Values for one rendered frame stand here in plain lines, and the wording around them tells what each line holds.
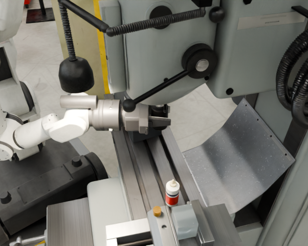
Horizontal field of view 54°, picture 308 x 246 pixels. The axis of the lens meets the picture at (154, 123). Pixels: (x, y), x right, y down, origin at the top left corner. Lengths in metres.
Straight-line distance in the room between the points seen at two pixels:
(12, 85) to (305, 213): 1.15
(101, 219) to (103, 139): 1.53
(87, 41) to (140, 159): 1.65
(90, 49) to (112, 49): 1.94
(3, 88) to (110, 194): 0.57
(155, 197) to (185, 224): 0.24
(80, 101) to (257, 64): 0.44
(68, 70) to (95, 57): 2.03
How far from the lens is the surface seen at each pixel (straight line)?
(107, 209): 1.12
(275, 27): 0.69
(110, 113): 0.81
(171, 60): 0.64
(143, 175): 1.06
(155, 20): 0.49
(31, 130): 0.94
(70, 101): 0.82
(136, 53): 0.64
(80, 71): 0.64
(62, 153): 1.72
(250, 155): 1.09
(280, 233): 1.26
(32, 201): 1.54
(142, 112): 0.82
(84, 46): 2.62
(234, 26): 0.64
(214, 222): 0.89
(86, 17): 0.51
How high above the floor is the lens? 1.77
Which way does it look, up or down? 41 degrees down
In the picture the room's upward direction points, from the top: straight up
